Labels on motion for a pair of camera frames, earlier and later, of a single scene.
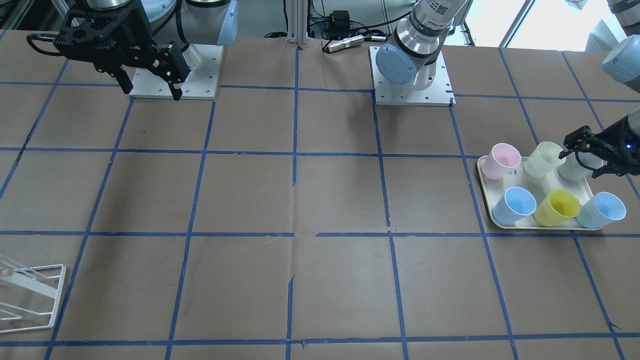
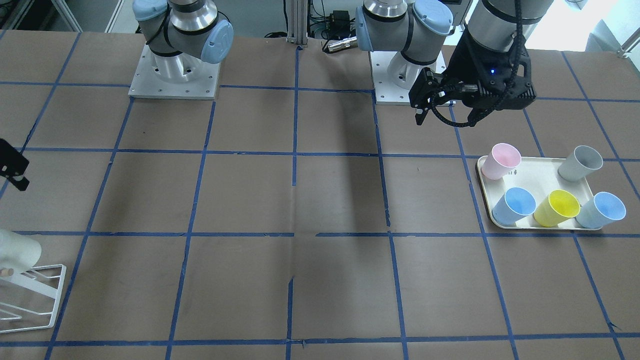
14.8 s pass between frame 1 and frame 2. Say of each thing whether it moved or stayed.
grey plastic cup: stayed
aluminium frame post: stayed
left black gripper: moved
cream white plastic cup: moved
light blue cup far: stayed
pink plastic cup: stayed
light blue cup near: stayed
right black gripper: moved
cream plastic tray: stayed
